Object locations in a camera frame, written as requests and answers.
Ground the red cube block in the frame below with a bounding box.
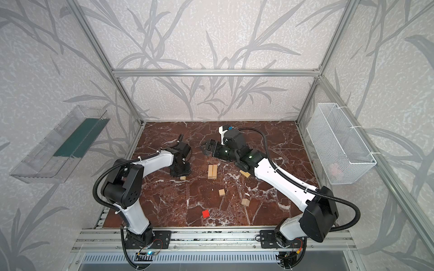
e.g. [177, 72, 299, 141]
[202, 210, 210, 219]

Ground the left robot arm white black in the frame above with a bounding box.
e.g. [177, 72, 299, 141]
[92, 141, 191, 242]

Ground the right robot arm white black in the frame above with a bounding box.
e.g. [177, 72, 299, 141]
[201, 125, 361, 248]

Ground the green circuit board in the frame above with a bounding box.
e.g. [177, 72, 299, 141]
[136, 251, 160, 257]

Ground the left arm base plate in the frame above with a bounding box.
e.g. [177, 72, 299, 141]
[125, 230, 172, 250]

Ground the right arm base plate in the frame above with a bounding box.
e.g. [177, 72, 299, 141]
[259, 230, 304, 250]

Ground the aluminium front rail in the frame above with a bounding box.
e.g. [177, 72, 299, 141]
[71, 227, 357, 252]

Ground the white wire mesh basket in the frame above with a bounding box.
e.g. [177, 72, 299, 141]
[307, 103, 377, 185]

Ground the clear plastic wall bin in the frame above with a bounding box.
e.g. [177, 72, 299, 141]
[10, 106, 110, 184]

